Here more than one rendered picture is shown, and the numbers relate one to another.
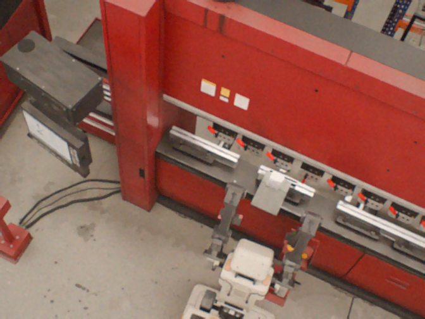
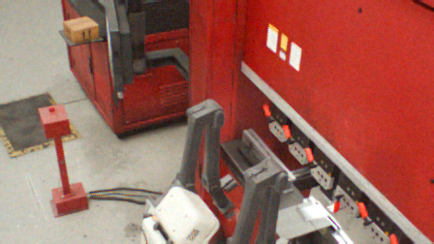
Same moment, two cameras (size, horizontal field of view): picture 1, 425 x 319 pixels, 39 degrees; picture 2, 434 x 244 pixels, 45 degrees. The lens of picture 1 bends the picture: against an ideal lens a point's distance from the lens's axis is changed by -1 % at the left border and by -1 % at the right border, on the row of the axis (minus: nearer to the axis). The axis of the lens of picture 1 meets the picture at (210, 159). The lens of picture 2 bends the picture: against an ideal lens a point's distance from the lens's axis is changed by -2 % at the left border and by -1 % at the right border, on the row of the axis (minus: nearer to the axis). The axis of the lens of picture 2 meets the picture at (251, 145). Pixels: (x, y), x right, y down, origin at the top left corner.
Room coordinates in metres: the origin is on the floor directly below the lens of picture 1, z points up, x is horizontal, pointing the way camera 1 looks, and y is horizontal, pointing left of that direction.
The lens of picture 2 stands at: (0.26, -1.46, 2.70)
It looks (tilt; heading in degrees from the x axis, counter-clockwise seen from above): 36 degrees down; 42
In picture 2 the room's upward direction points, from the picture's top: 5 degrees clockwise
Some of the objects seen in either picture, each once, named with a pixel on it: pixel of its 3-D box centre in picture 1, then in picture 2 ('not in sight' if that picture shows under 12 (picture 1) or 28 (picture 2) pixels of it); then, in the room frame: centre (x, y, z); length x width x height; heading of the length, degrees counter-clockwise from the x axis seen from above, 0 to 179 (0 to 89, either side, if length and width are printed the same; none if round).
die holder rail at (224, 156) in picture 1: (203, 147); (266, 159); (2.07, 0.05, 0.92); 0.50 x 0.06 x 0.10; 73
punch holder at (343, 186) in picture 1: (343, 181); (384, 222); (1.79, -0.83, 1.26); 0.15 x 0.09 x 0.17; 73
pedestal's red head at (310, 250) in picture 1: (298, 250); not in sight; (1.51, -0.68, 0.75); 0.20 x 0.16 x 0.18; 73
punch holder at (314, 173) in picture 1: (313, 168); (355, 193); (1.85, -0.64, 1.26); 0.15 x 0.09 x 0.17; 73
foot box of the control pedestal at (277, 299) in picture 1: (278, 285); not in sight; (1.48, -0.67, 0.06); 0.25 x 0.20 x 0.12; 163
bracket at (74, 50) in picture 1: (75, 66); not in sight; (2.04, 0.85, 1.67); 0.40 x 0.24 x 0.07; 73
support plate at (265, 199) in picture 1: (271, 193); (297, 220); (1.77, -0.43, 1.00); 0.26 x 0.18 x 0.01; 163
